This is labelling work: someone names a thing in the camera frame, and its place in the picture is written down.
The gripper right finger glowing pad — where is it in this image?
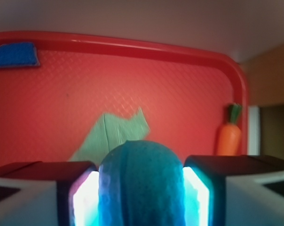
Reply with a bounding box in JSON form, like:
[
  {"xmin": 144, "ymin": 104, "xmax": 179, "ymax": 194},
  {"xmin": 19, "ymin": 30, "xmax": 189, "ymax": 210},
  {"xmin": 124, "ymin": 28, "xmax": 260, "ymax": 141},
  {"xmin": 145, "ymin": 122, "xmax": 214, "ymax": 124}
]
[{"xmin": 183, "ymin": 155, "xmax": 284, "ymax": 226}]

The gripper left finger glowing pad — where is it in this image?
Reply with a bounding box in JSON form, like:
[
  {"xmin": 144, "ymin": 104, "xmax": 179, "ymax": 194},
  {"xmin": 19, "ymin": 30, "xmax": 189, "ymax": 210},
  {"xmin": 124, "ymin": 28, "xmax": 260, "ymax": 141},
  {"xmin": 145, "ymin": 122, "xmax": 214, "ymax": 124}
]
[{"xmin": 0, "ymin": 161, "xmax": 99, "ymax": 226}]

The blue textured ball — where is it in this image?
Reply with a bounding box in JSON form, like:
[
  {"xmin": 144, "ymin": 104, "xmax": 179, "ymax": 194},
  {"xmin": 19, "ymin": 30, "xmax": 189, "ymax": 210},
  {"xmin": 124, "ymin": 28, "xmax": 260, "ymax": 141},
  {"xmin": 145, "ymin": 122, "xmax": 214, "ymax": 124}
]
[{"xmin": 98, "ymin": 140, "xmax": 186, "ymax": 226}]

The orange toy carrot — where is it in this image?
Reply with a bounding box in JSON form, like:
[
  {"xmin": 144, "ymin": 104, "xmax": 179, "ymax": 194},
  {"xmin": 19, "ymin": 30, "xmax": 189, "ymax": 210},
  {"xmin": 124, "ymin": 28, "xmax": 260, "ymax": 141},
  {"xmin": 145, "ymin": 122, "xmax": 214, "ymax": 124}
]
[{"xmin": 216, "ymin": 103, "xmax": 242, "ymax": 156}]

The red plastic tray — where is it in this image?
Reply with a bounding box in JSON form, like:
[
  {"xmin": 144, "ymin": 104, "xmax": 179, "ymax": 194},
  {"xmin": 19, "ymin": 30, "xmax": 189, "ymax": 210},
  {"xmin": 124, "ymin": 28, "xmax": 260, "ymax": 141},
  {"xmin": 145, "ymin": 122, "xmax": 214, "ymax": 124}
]
[{"xmin": 0, "ymin": 31, "xmax": 248, "ymax": 166}]

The green folded cloth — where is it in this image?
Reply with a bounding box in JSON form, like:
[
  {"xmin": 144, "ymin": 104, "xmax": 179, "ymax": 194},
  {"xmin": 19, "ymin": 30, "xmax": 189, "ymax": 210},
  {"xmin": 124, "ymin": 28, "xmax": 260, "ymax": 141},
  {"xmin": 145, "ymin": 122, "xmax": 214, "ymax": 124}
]
[{"xmin": 70, "ymin": 107, "xmax": 150, "ymax": 166}]

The blue sponge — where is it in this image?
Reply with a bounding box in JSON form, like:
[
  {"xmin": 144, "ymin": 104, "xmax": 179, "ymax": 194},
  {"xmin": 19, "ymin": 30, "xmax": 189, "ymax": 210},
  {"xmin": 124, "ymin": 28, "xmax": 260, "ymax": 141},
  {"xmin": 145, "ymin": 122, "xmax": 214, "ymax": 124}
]
[{"xmin": 0, "ymin": 42, "xmax": 40, "ymax": 68}]

